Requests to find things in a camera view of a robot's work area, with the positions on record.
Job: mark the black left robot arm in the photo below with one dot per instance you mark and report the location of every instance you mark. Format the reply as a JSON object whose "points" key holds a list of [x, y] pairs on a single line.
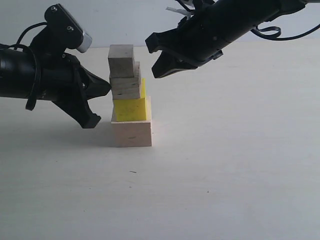
{"points": [[20, 74]]}

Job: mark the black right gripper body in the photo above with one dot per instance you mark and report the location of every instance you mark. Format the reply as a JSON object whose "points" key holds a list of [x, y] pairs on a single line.
{"points": [[198, 39]]}

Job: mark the yellow cube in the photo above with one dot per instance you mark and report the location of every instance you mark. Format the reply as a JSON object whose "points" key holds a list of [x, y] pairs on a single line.
{"points": [[128, 110]]}

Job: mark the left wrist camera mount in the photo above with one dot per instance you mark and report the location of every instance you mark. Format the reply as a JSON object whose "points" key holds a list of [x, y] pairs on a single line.
{"points": [[62, 32]]}

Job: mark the small wooden cube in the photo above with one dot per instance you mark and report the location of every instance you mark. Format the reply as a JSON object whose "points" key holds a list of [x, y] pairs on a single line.
{"points": [[121, 60]]}

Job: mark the medium wooden cube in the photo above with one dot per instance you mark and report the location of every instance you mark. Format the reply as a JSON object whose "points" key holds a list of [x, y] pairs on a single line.
{"points": [[127, 87]]}

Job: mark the large wooden cube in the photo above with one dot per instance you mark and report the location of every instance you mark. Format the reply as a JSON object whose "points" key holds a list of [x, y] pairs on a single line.
{"points": [[133, 133]]}

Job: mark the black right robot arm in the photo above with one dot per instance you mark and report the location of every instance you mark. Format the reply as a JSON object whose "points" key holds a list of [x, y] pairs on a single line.
{"points": [[287, 7]]}

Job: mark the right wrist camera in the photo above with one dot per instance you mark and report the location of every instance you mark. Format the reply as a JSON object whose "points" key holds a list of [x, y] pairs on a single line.
{"points": [[190, 7]]}

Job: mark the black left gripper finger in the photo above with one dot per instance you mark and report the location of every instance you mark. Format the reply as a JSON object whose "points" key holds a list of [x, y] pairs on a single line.
{"points": [[94, 86], [80, 111]]}

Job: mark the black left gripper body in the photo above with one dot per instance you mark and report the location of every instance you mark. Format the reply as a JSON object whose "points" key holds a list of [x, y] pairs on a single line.
{"points": [[64, 83]]}

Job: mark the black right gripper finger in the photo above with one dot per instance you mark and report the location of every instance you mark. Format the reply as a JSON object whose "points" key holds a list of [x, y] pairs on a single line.
{"points": [[167, 65]]}

